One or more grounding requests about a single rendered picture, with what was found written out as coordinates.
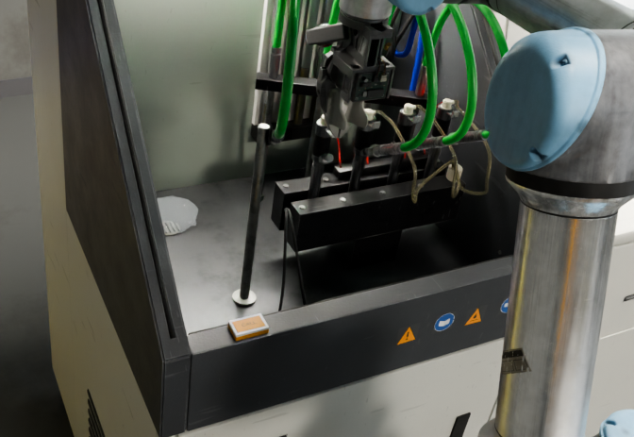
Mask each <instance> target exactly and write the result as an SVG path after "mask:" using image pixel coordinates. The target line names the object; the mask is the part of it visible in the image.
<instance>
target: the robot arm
mask: <svg viewBox="0 0 634 437"><path fill-rule="evenodd" d="M440 4H482V5H486V6H487V7H489V8H491V9H493V10H494V11H496V12H497V13H499V14H501V15H503V16H504V17H506V18H507V19H509V20H510V21H512V22H513V23H515V24H516V25H518V26H519V27H521V28H522V29H524V30H525V31H527V32H528V33H530V34H529V35H527V36H525V37H523V38H522V39H521V40H519V41H518V42H516V43H515V44H514V45H513V46H512V47H511V48H510V50H509V51H508V52H507V53H506V54H505V55H504V56H503V57H502V58H501V60H500V61H499V63H498V64H497V66H496V68H495V70H494V72H493V75H492V79H491V82H490V85H489V88H488V91H487V96H486V102H485V110H484V123H485V129H486V130H487V131H489V132H490V135H489V137H488V139H487V141H488V144H489V147H490V149H491V150H492V153H493V154H494V156H495V157H496V158H497V159H498V160H499V161H500V162H501V163H502V164H504V165H505V166H507V167H506V180H507V182H508V183H509V184H510V185H511V186H512V188H513V189H514V190H515V191H516V192H517V193H518V194H519V196H520V204H519V212H518V221H517V229H516V238H515V246H514V255H513V263H512V271H511V280H510V288H509V304H508V312H507V321H506V329H505V338H504V346H503V354H502V362H501V371H500V379H499V388H498V397H497V404H496V413H495V417H494V418H493V419H491V420H490V421H488V422H487V423H485V424H484V425H483V426H482V427H481V429H480V430H479V433H478V435H477V437H586V436H585V430H586V424H587V417H588V411H589V405H590V399H591V392H592V381H593V374H594V368H595V362H596V355H597V349H598V343H599V337H600V330H601V325H602V318H603V311H604V306H605V299H606V293H607V287H608V280H609V268H610V263H611V256H612V249H613V244H614V237H615V231H616V225H617V219H618V212H619V209H620V208H621V207H622V206H623V205H624V204H626V203H627V202H629V201H630V200H632V199H633V198H634V9H632V8H629V7H627V6H625V5H623V4H621V3H618V2H616V1H614V0H340V3H339V7H340V14H339V20H340V23H339V24H334V25H330V24H326V23H323V24H319V25H317V26H315V28H311V29H307V30H306V36H307V44H308V45H315V44H317V45H318V46H320V47H328V46H330V45H332V44H333V43H334V42H337V46H331V49H330V51H329V52H328V53H326V54H325V62H324V67H320V74H319V76H318V79H317V84H316V91H317V95H318V99H319V102H320V106H321V109H322V111H323V114H324V117H325V121H326V124H327V126H328V128H329V130H330V131H331V133H332V134H333V135H334V137H335V138H340V137H341V136H342V135H343V134H344V133H345V132H346V131H347V130H348V128H349V127H350V126H351V125H352V124H354V125H356V126H360V127H367V125H368V116H367V113H366V111H365V109H364V101H368V100H376V99H383V98H385V97H386V98H389V96H390V91H391V86H392V79H393V74H394V70H395V66H394V65H393V64H392V63H391V62H389V61H388V60H387V59H386V58H385V57H383V56H382V52H383V47H384V42H385V39H388V38H391V37H392V31H393V28H391V27H390V26H389V25H388V23H389V19H390V16H391V14H392V5H395V6H396V7H398V8H400V9H401V10H402V11H404V12H405V13H407V14H411V15H423V14H426V13H428V12H430V11H431V10H433V9H436V8H437V7H438V6H439V5H440ZM390 75H391V76H390ZM389 80H390V81H389ZM388 83H389V86H388ZM387 88H388V89H387ZM342 100H343V103H342ZM593 437H634V410H620V411H617V412H614V413H612V414H611V415H610V416H609V417H608V418H607V419H606V420H604V421H603V422H602V424H601V426H600V429H599V433H597V434H596V435H594V436H593Z"/></svg>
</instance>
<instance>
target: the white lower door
mask: <svg viewBox="0 0 634 437"><path fill-rule="evenodd" d="M504 338H505V337H503V338H500V339H496V340H493V341H490V342H487V343H484V344H481V345H475V346H472V347H468V348H465V349H461V350H459V351H456V352H452V353H449V354H446V355H442V356H440V357H437V358H433V359H430V360H427V361H421V362H417V363H414V364H412V365H408V366H405V367H402V368H398V369H395V370H392V371H389V372H386V373H383V374H379V375H376V376H372V377H369V378H364V379H361V380H358V381H354V382H351V383H348V384H344V385H342V386H339V387H335V388H332V389H328V390H325V391H322V392H319V393H316V394H313V395H307V396H304V397H300V398H297V399H295V400H291V401H288V402H284V403H281V404H278V405H274V406H272V407H269V408H265V409H262V410H259V411H255V412H250V413H247V414H244V415H240V416H237V417H234V418H230V419H227V420H225V421H221V422H218V423H215V424H211V425H208V426H205V427H202V428H199V429H193V430H190V431H187V430H185V432H183V433H179V434H177V435H176V436H175V437H477V435H478V433H479V430H480V429H481V427H482V426H483V425H484V424H485V423H487V421H488V419H489V416H490V414H491V411H492V407H493V404H494V402H495V399H496V398H497V395H498V388H499V379H500V371H501V362H502V354H503V346H504Z"/></svg>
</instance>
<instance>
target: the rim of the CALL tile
mask: <svg viewBox="0 0 634 437"><path fill-rule="evenodd" d="M258 315H259V316H260V318H261V319H262V321H263V323H264V324H265V327H261V328H254V329H250V330H247V331H243V332H239V333H238V332H237V330H236V329H235V327H234V326H233V324H232V322H235V321H239V320H242V319H246V318H250V317H254V316H258ZM228 324H229V326H230V327H231V329H232V331H233V333H234V334H235V336H236V337H241V336H244V335H248V334H252V333H255V332H259V331H263V330H266V329H269V326H268V325H267V323H266V321H265V320H264V318H263V316H262V315H261V313H259V314H254V315H250V316H246V317H243V318H239V319H235V320H230V321H228Z"/></svg>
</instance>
